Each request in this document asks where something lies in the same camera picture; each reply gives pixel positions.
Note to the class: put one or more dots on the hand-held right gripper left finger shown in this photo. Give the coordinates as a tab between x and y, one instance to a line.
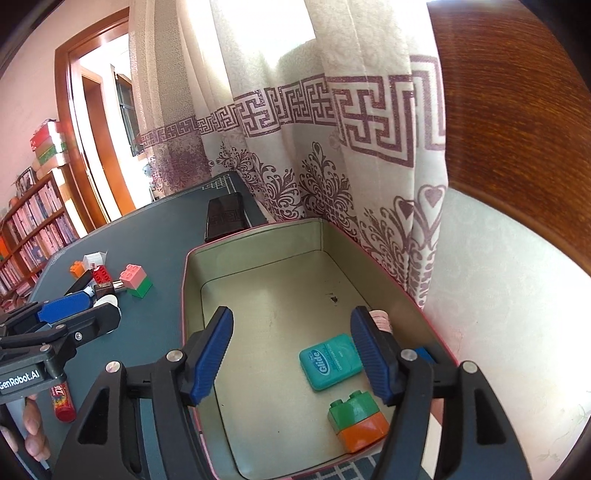
210	355

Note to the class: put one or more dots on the white box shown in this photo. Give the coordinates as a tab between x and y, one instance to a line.
51	167

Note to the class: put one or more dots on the orange and yellow block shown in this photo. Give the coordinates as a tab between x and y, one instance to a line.
77	268

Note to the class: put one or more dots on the brown wooden panel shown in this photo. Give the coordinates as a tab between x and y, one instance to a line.
508	115

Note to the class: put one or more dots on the teal floss container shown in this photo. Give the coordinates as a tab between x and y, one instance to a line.
330	362

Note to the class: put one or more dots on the wooden bookshelf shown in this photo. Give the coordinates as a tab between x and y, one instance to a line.
37	221

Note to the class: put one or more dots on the white paper cup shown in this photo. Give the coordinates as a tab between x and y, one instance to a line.
106	302

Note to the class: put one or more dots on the teal desktop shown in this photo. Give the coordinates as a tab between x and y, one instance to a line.
152	240

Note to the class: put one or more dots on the white roll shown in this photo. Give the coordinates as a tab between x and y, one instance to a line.
94	258

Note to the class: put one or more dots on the black phone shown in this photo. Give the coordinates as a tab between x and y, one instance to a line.
226	217

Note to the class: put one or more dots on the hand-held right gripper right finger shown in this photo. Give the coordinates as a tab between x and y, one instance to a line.
369	355

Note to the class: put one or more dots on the red cardboard box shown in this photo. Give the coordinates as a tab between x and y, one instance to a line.
277	300

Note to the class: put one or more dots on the patterned beige curtain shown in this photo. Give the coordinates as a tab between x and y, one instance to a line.
300	138

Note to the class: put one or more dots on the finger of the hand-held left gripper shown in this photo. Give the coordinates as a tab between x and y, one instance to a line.
64	307
92	323

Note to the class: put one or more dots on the pink round roll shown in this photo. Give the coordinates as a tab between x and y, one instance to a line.
382	321

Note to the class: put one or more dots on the green box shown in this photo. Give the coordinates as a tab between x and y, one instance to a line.
53	151

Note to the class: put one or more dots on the red candy tube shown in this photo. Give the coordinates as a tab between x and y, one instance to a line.
62	401

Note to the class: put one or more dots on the framed photo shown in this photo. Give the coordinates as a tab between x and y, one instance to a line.
25	179

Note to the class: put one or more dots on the wooden door frame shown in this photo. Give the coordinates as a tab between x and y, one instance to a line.
64	92

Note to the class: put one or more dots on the pink and green block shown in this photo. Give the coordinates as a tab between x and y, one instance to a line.
136	279

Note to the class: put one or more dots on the red block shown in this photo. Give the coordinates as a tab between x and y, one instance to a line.
102	275

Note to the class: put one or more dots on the green and orange block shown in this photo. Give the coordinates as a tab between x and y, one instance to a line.
358	422

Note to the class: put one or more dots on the person's left hand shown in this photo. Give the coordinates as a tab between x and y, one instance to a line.
36	422

